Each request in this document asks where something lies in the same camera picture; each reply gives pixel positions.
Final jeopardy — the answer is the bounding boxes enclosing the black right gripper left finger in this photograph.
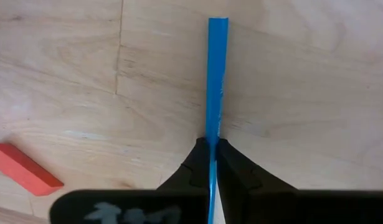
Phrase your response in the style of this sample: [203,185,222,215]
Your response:
[156,137,212,191]

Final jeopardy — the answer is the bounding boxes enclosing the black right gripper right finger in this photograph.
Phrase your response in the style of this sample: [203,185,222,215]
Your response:
[215,138,300,224]

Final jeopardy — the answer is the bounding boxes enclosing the blue pencil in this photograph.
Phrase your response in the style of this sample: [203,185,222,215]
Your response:
[205,17,229,224]

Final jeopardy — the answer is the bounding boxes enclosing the orange eraser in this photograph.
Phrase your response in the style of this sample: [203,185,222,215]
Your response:
[0,142,65,197]

